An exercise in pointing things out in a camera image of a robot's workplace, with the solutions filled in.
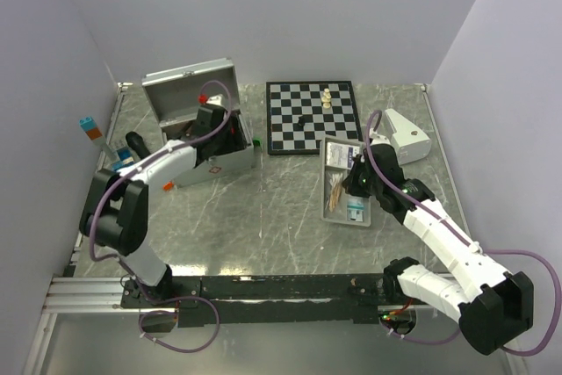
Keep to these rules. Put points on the bag of cotton swabs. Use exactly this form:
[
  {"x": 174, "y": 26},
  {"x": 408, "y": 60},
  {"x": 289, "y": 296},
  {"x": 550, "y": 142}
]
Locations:
[{"x": 335, "y": 190}]

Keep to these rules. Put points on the black grey chessboard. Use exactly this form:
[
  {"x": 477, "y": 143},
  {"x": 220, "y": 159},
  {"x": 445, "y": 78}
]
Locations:
[{"x": 287, "y": 101}]

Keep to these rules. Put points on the teal striped wipe packet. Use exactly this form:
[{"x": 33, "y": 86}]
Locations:
[{"x": 355, "y": 209}]

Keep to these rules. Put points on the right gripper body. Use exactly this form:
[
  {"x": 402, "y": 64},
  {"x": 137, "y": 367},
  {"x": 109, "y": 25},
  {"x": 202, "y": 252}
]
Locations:
[{"x": 360, "y": 183}]

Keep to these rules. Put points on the toy brick tower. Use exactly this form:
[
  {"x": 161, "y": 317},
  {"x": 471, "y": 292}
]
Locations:
[{"x": 119, "y": 157}]

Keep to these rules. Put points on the cream chess piece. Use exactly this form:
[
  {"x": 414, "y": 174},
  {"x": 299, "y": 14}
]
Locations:
[
  {"x": 326, "y": 104},
  {"x": 326, "y": 97}
]

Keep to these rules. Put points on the white gauze pad packet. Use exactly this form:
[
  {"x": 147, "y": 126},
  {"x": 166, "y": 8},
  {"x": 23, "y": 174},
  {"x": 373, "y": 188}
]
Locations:
[{"x": 340, "y": 155}]

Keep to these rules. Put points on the grey plastic tray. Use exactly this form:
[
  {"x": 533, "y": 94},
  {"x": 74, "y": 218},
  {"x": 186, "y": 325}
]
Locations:
[{"x": 339, "y": 215}]

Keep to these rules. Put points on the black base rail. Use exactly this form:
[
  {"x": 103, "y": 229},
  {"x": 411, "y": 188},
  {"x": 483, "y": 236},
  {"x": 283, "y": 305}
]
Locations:
[{"x": 201, "y": 300}]

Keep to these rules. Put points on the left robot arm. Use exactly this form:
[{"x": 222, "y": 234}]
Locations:
[{"x": 115, "y": 214}]

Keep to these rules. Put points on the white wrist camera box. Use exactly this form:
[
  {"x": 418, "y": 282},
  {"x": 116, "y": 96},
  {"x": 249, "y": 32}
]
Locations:
[{"x": 218, "y": 100}]

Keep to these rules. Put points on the metal first aid case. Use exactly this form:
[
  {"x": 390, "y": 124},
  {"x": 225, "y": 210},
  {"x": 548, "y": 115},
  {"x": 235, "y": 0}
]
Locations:
[{"x": 189, "y": 102}]

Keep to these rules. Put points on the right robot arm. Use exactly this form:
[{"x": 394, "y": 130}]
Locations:
[{"x": 491, "y": 305}]

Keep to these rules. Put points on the white plastic wedge housing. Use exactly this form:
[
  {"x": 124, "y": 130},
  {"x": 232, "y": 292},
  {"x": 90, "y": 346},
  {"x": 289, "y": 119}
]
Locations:
[{"x": 410, "y": 143}]

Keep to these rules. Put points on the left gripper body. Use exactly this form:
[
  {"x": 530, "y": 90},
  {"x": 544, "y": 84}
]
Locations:
[{"x": 226, "y": 141}]

